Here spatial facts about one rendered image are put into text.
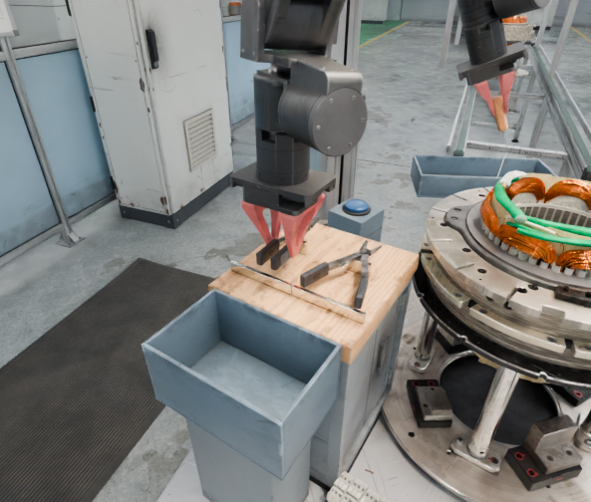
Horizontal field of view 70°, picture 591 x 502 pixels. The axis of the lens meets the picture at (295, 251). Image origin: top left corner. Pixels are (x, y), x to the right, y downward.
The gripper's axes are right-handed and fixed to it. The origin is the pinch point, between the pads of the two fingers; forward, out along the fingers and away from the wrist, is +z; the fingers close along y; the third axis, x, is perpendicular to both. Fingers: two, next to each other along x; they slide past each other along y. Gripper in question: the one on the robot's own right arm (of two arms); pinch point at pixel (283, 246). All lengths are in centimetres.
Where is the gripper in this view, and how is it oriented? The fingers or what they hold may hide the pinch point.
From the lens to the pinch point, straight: 51.5
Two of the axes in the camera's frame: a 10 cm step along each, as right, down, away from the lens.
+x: 5.1, -4.5, 7.3
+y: 8.6, 2.8, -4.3
